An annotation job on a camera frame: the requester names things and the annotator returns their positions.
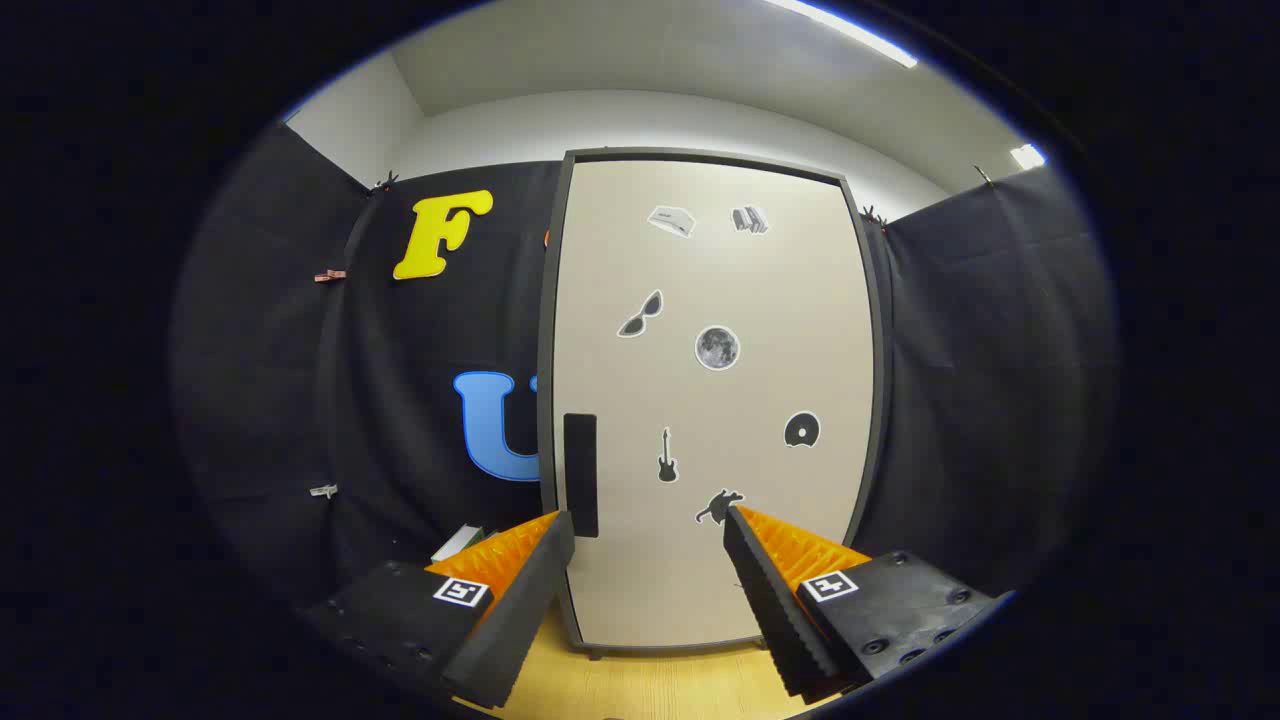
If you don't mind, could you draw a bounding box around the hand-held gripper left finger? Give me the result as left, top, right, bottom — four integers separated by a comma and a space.
298, 510, 578, 711

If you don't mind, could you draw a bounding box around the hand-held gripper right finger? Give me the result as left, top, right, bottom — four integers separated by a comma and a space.
722, 504, 1006, 706

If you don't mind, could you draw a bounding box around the black door handle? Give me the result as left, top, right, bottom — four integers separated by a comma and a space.
563, 413, 599, 539

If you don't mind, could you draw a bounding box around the green book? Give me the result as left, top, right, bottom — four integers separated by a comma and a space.
432, 523, 498, 564

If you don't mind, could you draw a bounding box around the grey cabinet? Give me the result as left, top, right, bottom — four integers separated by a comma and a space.
537, 148, 891, 661

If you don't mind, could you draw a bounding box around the black backdrop cloth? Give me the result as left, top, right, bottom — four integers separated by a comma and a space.
170, 120, 1116, 621

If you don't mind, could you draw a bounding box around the long ceiling light strip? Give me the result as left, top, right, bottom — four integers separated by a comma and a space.
765, 0, 919, 69

